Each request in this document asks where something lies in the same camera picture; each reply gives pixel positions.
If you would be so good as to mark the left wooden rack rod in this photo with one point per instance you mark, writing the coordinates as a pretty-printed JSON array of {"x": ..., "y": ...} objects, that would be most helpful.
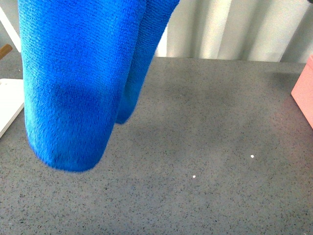
[{"x": 4, "y": 50}]

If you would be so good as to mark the pink storage box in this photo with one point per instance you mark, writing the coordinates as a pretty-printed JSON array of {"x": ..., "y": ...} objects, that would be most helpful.
[{"x": 302, "y": 92}]

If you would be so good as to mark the blue microfiber cloth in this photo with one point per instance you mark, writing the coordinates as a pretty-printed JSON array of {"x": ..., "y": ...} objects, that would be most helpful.
[{"x": 84, "y": 63}]

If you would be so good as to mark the white towel rack base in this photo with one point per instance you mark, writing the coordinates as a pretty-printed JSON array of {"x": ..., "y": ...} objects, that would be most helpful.
[{"x": 11, "y": 90}]

